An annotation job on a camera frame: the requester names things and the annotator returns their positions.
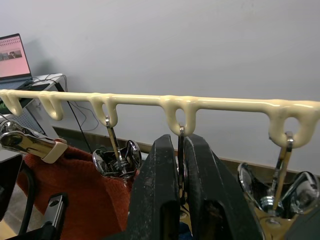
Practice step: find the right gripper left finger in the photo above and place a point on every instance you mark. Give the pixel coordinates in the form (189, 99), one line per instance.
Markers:
(155, 190)

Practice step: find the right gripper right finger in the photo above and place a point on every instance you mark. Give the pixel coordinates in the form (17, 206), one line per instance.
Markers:
(215, 195)

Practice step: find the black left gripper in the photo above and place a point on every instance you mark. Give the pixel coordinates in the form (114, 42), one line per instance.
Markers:
(8, 180)

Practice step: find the red sock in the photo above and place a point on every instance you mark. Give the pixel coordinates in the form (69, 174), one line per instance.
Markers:
(87, 187)

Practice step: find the cream cloud-shaped clip hanger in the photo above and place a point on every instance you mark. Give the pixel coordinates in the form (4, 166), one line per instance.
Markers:
(225, 102)

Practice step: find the blue sock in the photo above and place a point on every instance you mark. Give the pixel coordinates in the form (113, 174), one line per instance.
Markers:
(186, 231)

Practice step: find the white standing desk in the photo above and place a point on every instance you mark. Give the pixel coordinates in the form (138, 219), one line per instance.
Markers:
(32, 117)

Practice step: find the open laptop pink screen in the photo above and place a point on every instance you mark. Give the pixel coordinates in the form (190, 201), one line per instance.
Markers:
(12, 57)

